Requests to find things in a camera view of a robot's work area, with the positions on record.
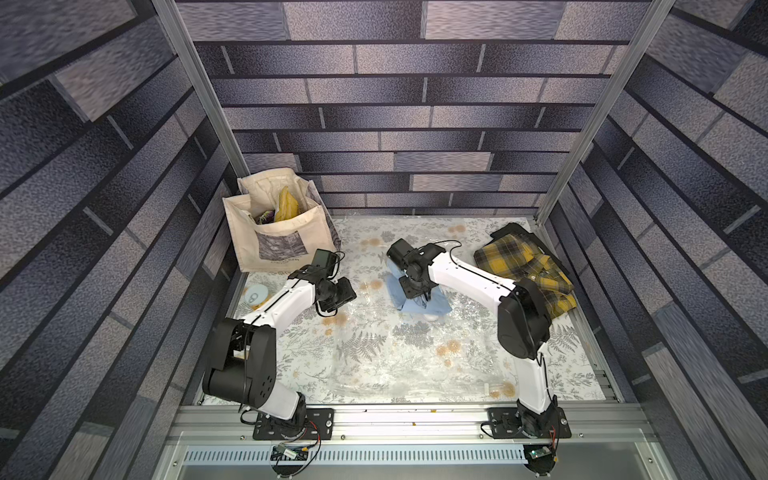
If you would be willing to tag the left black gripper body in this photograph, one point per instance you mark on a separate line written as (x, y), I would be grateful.
(338, 293)

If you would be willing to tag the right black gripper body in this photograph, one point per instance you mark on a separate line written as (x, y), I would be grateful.
(414, 285)

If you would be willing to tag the light blue shirt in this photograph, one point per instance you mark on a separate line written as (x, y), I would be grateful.
(437, 305)

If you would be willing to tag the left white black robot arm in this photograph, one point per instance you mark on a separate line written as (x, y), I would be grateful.
(241, 356)

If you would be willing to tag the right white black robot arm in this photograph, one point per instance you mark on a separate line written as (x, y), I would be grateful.
(522, 325)

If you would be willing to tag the beige canvas tote bag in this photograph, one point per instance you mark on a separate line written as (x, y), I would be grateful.
(263, 245)

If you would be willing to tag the yellow black plaid shirt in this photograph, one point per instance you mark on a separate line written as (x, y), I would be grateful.
(517, 257)

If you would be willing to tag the yellow snack packet in tote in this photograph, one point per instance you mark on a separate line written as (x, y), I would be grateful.
(288, 207)

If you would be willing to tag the black tray under shirts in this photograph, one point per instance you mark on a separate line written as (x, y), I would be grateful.
(517, 231)

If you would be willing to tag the left small circuit board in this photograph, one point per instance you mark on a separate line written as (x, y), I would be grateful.
(282, 453)

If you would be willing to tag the small circuit board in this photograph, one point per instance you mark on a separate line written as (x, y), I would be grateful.
(540, 459)
(282, 453)

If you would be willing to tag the right small circuit board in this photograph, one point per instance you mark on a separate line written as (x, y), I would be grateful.
(540, 459)

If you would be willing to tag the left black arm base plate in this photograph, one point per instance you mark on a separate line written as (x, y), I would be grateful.
(315, 423)

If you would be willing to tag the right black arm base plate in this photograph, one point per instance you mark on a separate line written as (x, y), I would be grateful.
(515, 423)

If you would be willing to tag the aluminium front rail frame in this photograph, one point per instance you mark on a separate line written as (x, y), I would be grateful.
(600, 440)

